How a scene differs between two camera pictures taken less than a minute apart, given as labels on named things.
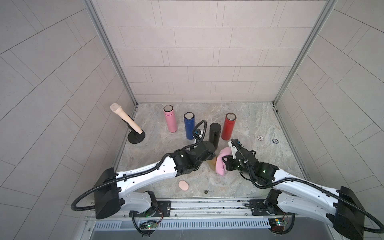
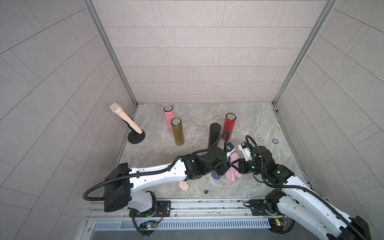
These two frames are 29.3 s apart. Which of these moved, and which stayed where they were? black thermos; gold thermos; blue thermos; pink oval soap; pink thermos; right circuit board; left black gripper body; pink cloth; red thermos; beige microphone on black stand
Moved: left black gripper body; gold thermos; pink cloth; blue thermos
Stayed: right circuit board; pink oval soap; red thermos; beige microphone on black stand; pink thermos; black thermos
